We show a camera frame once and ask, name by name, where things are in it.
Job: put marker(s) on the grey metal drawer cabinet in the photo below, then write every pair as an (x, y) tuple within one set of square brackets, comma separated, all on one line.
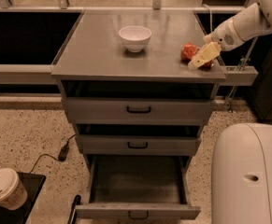
[(95, 65)]

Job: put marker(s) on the black side table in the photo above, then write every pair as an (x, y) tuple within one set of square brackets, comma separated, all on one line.
[(33, 185)]

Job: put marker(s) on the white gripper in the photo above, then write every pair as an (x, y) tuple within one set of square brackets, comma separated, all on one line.
[(223, 37)]

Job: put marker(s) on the grey open bottom drawer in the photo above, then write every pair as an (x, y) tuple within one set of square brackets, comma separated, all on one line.
[(137, 188)]

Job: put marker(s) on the white lidded paper coffee cup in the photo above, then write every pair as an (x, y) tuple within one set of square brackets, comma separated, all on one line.
[(13, 194)]

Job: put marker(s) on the grey middle drawer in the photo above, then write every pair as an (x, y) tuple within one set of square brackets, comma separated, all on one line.
[(137, 145)]

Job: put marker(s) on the grey top drawer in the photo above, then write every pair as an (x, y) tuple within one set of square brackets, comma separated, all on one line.
[(137, 111)]

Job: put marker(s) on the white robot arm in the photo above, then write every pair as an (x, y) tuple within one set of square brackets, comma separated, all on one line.
[(241, 169)]

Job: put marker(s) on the white ceramic bowl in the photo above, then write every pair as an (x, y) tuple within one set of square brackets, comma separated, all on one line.
[(134, 38)]

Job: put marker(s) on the black handle near drawer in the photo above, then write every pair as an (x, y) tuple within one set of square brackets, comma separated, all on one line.
[(73, 214)]

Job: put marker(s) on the dark cabinet at right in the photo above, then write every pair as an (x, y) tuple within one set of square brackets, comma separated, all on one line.
[(259, 94)]

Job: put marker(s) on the black power adapter with cable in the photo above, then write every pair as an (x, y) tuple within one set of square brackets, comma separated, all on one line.
[(61, 156)]

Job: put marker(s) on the red coke can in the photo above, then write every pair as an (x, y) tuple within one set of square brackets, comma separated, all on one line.
[(188, 51)]

